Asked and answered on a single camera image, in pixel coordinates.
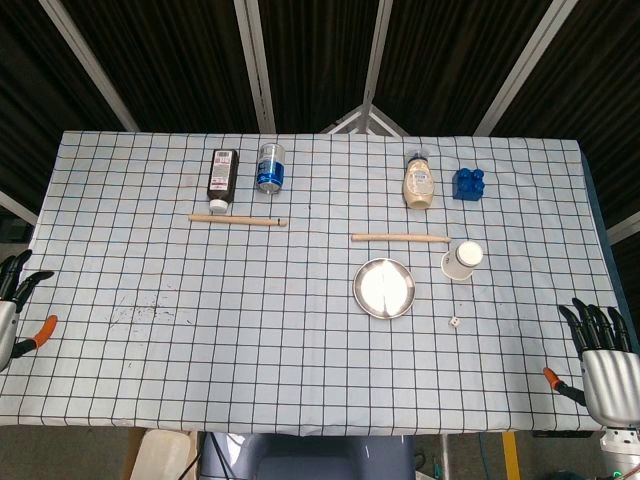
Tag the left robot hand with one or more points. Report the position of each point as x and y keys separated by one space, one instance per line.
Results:
x=5 y=325

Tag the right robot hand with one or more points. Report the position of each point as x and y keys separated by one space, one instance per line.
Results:
x=610 y=385

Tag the white paper cup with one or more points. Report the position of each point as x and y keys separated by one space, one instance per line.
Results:
x=462 y=262

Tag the silver metal plate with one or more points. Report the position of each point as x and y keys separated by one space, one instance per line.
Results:
x=384 y=288

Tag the light blue checked tablecloth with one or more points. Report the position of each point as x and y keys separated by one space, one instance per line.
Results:
x=200 y=300

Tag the cream plastic container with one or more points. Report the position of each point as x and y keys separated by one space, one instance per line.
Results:
x=160 y=455

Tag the blue toy building brick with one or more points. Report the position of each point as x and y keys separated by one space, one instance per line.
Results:
x=469 y=186

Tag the wooden stick with black band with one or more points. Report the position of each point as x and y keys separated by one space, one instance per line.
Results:
x=235 y=220

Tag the plain wooden stick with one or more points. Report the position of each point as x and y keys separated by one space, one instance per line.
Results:
x=400 y=238

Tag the dark brown white-capped bottle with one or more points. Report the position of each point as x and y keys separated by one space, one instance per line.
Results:
x=222 y=177

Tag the cream mayonnaise squeeze bottle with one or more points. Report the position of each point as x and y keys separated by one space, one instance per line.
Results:
x=419 y=182

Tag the blue soda can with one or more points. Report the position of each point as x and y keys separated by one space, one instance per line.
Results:
x=270 y=170

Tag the grey-blue robot torso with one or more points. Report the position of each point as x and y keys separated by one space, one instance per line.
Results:
x=310 y=460

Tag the white metal side rail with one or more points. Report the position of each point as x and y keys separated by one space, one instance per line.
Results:
x=625 y=228
x=15 y=206

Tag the white metal frame post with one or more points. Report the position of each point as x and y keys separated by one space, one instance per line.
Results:
x=255 y=65
x=520 y=70
x=85 y=55
x=377 y=50

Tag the white triangular frame brace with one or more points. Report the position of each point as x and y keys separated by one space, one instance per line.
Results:
x=367 y=109

